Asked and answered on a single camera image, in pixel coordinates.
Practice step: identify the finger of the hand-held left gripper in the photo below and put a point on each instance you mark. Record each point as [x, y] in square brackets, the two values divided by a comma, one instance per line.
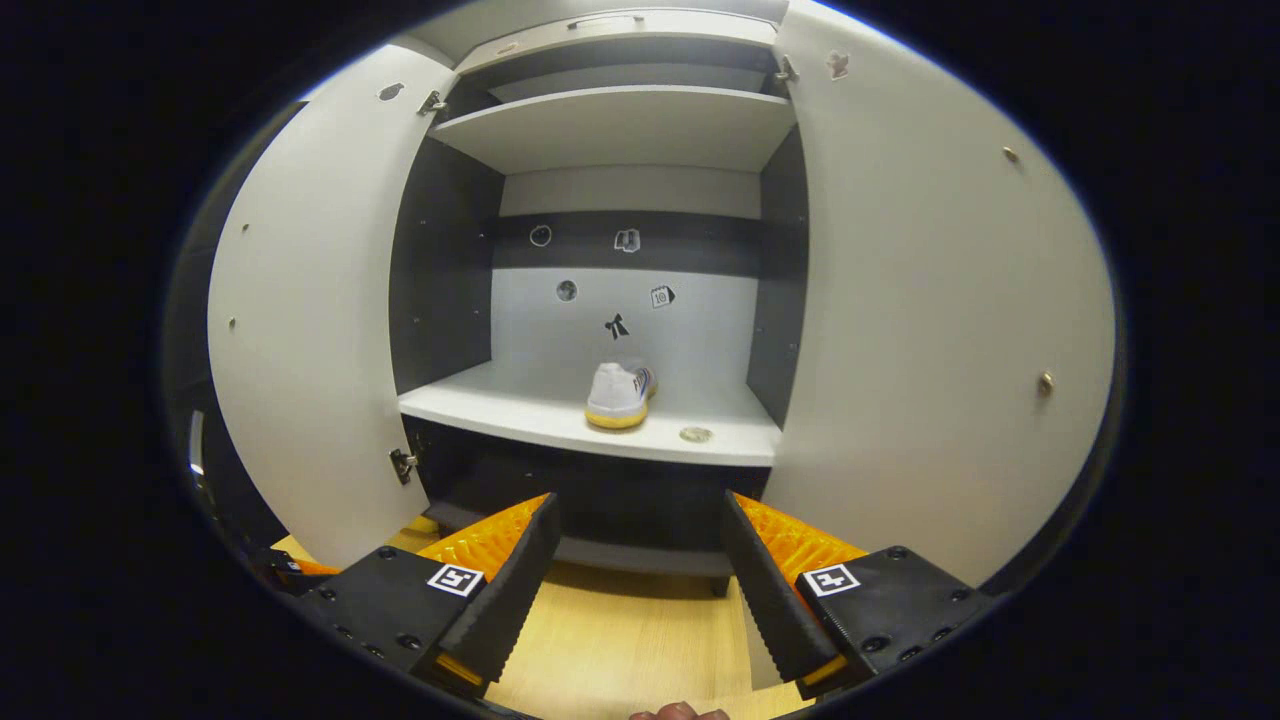
[315, 568]

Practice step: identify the white shoe cabinet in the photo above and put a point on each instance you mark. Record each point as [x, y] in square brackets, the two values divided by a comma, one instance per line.
[620, 125]

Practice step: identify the white shoe cabinet door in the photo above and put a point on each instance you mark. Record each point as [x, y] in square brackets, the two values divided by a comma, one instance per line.
[310, 330]
[930, 330]

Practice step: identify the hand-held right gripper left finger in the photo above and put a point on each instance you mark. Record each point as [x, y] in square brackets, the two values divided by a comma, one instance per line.
[510, 600]

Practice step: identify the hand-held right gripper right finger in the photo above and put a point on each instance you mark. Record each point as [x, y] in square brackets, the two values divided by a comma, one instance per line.
[765, 600]

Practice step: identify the white canvas shoe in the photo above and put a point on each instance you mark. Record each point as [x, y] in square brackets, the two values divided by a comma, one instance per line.
[615, 390]

